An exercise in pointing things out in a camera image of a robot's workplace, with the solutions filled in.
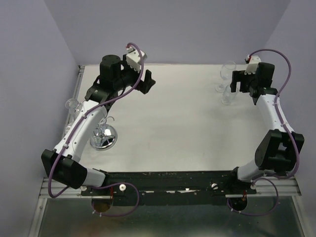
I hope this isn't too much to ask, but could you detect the lower left hanging glass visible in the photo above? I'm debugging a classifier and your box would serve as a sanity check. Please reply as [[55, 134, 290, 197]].
[[64, 122, 73, 134]]

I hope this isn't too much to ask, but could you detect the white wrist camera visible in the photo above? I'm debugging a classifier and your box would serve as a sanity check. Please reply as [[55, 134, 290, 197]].
[[244, 55, 261, 75], [125, 46, 142, 73]]

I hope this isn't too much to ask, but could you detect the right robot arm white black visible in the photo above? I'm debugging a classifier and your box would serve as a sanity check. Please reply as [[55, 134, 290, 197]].
[[227, 61, 305, 194]]

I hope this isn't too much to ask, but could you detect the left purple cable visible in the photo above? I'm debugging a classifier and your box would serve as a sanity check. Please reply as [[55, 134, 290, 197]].
[[48, 42, 139, 217]]

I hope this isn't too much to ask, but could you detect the removed wine glass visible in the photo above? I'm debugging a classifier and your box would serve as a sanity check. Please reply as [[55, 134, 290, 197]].
[[221, 85, 238, 106], [215, 61, 237, 93]]

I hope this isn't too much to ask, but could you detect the aluminium rail frame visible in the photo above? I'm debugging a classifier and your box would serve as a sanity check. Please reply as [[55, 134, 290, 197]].
[[31, 64, 304, 237]]

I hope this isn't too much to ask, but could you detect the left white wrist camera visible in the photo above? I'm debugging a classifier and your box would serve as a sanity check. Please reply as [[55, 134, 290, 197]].
[[125, 46, 142, 73]]

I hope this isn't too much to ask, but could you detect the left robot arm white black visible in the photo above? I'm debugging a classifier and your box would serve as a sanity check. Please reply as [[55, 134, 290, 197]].
[[41, 50, 156, 195]]

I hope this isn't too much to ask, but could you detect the upper left hanging glass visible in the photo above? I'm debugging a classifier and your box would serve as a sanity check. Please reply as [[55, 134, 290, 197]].
[[65, 98, 82, 121]]

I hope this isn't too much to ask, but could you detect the hanging glass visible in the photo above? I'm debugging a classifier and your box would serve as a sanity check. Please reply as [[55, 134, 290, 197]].
[[65, 98, 82, 121], [64, 122, 73, 134]]

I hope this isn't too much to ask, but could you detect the chrome wine glass rack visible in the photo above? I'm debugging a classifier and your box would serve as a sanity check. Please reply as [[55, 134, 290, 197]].
[[89, 116, 118, 151]]

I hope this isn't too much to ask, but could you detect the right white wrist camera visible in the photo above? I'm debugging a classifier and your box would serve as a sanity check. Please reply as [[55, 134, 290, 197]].
[[244, 55, 261, 75]]

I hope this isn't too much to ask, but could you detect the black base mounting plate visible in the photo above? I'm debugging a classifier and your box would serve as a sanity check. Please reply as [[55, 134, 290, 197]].
[[81, 170, 256, 206]]

